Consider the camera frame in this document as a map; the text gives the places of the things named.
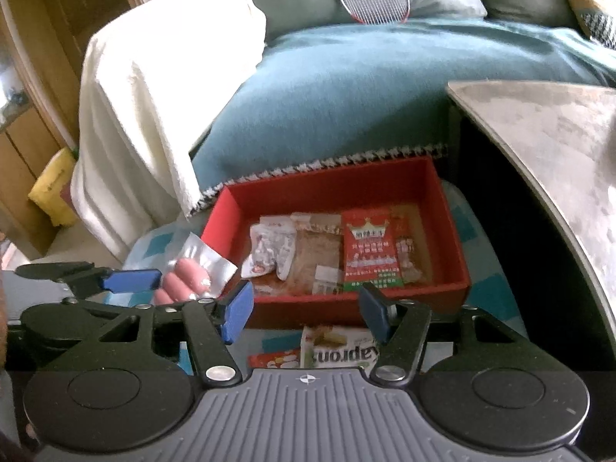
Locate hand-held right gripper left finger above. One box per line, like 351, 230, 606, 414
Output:
94, 280, 254, 388

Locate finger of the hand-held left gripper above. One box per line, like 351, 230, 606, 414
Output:
62, 297, 161, 320
14, 261, 163, 299

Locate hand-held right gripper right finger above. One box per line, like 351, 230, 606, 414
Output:
360, 281, 527, 382

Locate clear sausage packet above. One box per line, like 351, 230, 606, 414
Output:
156, 232, 238, 306

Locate red cardboard box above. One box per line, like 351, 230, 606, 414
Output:
199, 156, 472, 318

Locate cream snack box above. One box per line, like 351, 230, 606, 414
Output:
299, 325, 381, 377

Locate red crown-print snack packet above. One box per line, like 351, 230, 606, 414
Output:
341, 208, 404, 292

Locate red and white snack packet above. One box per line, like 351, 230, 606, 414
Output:
248, 350, 303, 371

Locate clear red-edged snack packet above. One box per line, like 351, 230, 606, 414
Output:
392, 204, 424, 285

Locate white red-printed snack packet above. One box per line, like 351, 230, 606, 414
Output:
241, 216, 296, 281

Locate clear brown snack packet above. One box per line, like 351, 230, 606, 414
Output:
289, 213, 347, 296

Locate blue checkered mat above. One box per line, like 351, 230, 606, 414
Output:
120, 180, 535, 371

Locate wooden cabinet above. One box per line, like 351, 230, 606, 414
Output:
0, 0, 145, 261

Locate white towel blanket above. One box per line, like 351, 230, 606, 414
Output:
70, 0, 268, 263

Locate teal sofa cushion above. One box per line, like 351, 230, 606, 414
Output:
190, 12, 616, 203

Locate dark table with marble top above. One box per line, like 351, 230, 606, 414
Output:
447, 79, 616, 371

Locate yellow houndstooth pillow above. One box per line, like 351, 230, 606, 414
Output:
553, 0, 616, 51

